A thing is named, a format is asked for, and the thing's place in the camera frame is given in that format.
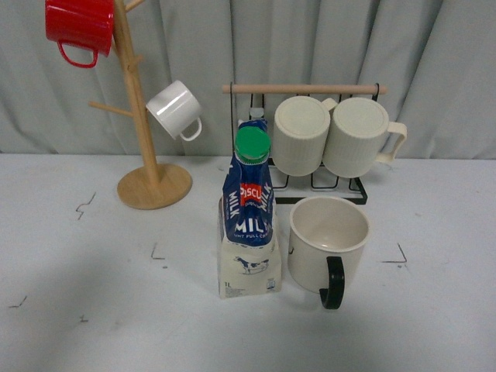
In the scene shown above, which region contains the blue white milk carton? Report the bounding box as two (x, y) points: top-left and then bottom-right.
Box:
(217, 119), (282, 299)

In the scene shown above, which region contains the cream mug black handle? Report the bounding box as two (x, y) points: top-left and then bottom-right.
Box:
(288, 197), (370, 310)

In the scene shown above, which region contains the cream ribbed mug left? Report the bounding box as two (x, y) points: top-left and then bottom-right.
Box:
(271, 96), (338, 177)

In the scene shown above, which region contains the cream ribbed mug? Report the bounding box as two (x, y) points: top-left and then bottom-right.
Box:
(271, 96), (338, 177)
(322, 98), (408, 178)

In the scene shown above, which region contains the wooden mug tree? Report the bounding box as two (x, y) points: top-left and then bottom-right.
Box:
(88, 1), (192, 210)

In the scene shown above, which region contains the small white mug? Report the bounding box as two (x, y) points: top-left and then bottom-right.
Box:
(146, 81), (202, 142)

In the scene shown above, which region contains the cream ribbed mug right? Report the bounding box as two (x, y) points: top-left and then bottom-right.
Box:
(322, 98), (408, 178)

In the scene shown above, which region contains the red mug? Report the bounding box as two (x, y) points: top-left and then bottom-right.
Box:
(44, 0), (114, 69)

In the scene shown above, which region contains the grey curtain backdrop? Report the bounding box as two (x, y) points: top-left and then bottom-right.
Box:
(1, 1), (495, 160)

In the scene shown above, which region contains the black wire cup rack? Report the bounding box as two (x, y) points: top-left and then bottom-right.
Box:
(222, 82), (388, 205)

